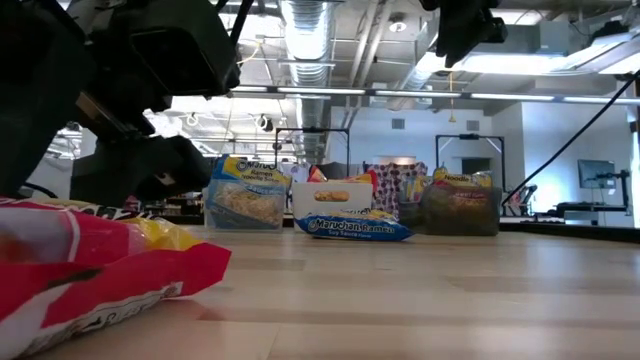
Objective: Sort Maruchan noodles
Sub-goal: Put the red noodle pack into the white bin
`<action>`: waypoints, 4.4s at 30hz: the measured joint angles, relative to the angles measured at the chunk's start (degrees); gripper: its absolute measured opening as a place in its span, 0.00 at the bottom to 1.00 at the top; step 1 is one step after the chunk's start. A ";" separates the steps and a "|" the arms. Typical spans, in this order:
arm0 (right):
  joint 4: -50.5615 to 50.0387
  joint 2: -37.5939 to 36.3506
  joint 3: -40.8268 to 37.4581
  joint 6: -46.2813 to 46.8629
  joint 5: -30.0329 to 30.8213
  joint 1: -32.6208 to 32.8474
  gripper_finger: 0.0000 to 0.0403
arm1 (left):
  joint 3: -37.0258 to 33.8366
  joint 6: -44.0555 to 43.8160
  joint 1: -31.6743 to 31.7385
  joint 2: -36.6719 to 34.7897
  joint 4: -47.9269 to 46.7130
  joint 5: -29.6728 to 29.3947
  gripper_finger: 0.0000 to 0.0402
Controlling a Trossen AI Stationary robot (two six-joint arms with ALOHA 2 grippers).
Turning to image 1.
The black metal frame stand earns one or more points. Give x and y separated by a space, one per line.
470 136
310 130

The computer monitor on arm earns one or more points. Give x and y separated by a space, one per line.
595 172

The blue Maruchan soy sauce pack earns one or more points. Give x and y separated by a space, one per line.
355 229
250 205

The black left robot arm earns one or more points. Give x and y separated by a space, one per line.
35 100

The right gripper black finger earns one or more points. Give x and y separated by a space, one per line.
462 35

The linear ceiling light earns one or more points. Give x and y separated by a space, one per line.
320 90

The black desk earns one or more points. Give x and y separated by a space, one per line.
590 206

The grey plastic bin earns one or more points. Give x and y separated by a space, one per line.
475 220

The clear plastic bin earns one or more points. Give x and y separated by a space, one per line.
206 220

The white plastic bin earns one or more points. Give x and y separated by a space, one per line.
305 205

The silver ventilation duct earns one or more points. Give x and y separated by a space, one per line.
307 50

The polka dot fabric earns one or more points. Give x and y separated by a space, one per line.
392 180

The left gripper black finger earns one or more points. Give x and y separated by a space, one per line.
105 175
175 165

